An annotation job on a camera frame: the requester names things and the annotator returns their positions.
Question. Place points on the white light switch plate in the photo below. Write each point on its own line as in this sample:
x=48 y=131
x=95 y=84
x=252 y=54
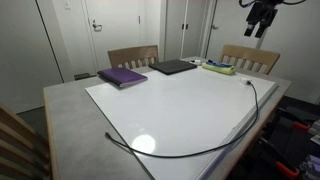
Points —
x=67 y=5

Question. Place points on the white whiteboard mat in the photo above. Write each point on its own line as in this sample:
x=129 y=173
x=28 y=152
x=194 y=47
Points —
x=180 y=124

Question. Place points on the yellow-green folded cloth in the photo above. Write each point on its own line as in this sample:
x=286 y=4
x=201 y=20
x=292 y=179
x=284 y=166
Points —
x=223 y=70

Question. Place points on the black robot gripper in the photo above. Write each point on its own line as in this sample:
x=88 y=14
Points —
x=263 y=12

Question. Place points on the small white eraser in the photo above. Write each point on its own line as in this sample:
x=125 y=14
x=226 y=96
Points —
x=196 y=62

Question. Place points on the wooden chair far left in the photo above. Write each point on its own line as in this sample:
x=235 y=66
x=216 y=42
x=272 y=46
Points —
x=134 y=57

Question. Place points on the silver door handle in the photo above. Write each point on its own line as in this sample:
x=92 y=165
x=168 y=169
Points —
x=96 y=27

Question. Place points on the purple notebook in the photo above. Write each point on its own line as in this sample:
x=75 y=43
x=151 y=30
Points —
x=122 y=77

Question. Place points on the wooden chair far right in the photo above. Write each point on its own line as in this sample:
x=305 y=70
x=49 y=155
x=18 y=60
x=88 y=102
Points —
x=254 y=58

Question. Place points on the blue folded cloth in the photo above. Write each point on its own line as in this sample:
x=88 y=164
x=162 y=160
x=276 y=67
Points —
x=218 y=64

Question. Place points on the orange black clamp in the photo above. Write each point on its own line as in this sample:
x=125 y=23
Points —
x=279 y=161

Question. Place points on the wooden chair near corner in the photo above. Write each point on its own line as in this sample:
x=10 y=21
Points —
x=24 y=153

